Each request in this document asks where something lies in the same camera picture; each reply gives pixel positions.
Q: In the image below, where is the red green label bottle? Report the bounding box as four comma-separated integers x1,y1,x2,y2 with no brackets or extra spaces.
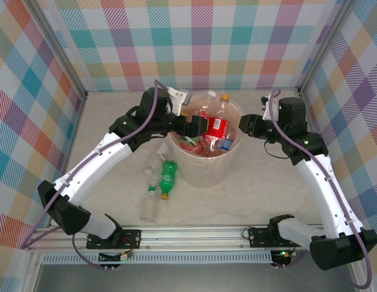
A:
179,135,204,151

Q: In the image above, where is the large clear bottle red label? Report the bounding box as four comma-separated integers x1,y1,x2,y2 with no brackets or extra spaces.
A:
199,90,231,158

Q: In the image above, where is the blue label bottle blue cap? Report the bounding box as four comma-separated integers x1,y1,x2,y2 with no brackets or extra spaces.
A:
217,136,237,152

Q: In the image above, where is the clear bottle orange cap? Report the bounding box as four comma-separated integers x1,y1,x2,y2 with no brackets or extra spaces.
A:
220,94,233,121

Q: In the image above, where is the clear plastic bin liner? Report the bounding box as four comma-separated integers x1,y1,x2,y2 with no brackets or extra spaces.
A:
164,88,246,168

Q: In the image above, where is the beige round bin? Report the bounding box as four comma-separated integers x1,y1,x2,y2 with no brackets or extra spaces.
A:
164,91,244,189

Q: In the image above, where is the crushed clear plastic bottle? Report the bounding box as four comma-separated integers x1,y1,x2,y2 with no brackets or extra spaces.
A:
156,142,174,164

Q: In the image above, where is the small clear bottle white cap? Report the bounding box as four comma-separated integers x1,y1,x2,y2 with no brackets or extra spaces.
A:
144,156,164,178

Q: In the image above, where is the green bottle yellow cap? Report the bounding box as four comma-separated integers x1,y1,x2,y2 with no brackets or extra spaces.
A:
157,160,179,201

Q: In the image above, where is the clear bottle green label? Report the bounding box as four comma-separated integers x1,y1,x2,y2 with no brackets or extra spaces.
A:
140,179,161,223

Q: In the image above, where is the yellow power connector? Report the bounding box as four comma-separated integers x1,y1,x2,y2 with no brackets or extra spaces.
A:
272,249,299,259
99,251,135,263

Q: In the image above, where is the aluminium frame post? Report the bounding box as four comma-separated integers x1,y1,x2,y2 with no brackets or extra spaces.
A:
296,0,358,95
29,0,88,100

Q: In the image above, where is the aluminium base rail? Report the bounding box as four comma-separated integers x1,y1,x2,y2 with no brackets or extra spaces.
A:
27,224,361,252

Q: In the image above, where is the white slotted cable duct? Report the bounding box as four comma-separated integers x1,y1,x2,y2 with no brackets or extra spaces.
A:
42,251,273,265

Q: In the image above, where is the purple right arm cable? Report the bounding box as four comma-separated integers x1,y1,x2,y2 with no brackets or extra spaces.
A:
269,88,373,290

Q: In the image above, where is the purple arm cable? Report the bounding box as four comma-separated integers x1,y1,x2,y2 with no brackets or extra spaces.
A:
269,88,373,290
20,79,174,270

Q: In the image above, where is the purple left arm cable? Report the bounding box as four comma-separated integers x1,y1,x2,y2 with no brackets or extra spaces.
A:
20,79,174,270

